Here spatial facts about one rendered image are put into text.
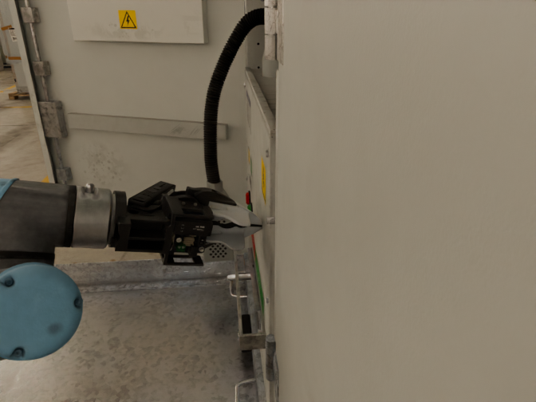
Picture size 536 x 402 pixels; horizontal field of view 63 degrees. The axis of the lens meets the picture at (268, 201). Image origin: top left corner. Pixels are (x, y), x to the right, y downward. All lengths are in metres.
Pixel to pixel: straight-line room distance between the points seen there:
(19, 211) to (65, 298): 0.17
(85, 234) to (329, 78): 0.43
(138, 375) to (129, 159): 0.60
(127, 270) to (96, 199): 0.67
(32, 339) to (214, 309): 0.73
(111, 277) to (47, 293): 0.83
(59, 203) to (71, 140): 0.84
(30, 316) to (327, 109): 0.30
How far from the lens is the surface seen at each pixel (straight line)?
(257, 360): 0.85
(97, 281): 1.23
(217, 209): 0.60
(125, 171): 1.30
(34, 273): 0.39
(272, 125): 0.50
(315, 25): 0.19
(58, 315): 0.39
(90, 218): 0.54
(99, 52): 1.25
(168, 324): 1.06
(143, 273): 1.20
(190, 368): 0.96
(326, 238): 0.17
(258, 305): 0.78
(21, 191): 0.55
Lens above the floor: 1.52
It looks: 25 degrees down
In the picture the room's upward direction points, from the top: straight up
